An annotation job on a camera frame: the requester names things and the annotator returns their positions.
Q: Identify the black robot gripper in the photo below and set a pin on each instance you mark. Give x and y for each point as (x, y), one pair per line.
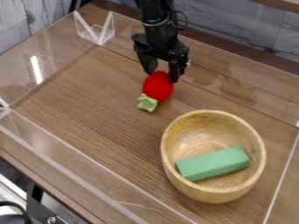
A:
(159, 44)

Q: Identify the red plush fruit green stem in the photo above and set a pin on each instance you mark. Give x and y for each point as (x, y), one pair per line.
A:
(158, 90)

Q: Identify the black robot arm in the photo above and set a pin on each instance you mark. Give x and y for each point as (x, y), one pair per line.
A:
(158, 12)

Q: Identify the round wooden bowl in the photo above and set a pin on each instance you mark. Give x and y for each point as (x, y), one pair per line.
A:
(203, 131)

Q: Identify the clear acrylic tray walls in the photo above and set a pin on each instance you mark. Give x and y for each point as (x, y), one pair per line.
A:
(75, 135)

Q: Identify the green rectangular block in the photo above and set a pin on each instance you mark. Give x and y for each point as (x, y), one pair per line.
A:
(213, 164)

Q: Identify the black table leg frame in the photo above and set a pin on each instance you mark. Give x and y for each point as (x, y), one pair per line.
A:
(45, 209)

